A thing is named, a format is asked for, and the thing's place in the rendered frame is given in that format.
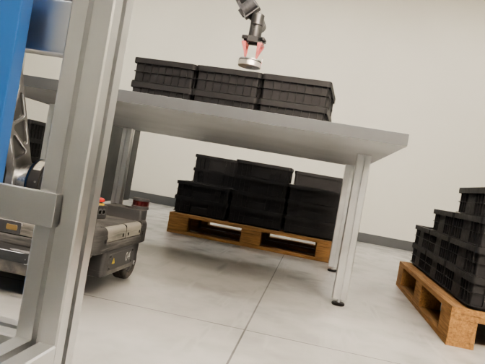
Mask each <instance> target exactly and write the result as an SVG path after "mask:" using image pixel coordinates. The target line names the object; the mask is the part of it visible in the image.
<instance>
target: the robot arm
mask: <svg viewBox="0 0 485 364"><path fill-rule="evenodd" d="M235 1H236V2H237V4H238V6H239V9H238V11H239V13H240V14H241V16H242V18H245V19H246V20H248V19H249V20H250V21H251V22H250V29H249V33H248V35H242V39H243V38H244V40H242V47H243V50H244V56H247V53H248V47H249V45H251V46H257V48H256V54H255V58H256V59H257V58H258V56H259V55H260V53H261V52H262V50H263V49H264V43H265V44H266V39H265V38H264V37H261V33H263V32H264V31H265V30H266V23H265V21H264V17H265V16H264V15H263V14H261V13H259V11H260V10H261V8H260V7H259V5H258V4H257V2H256V1H255V0H235Z"/></svg>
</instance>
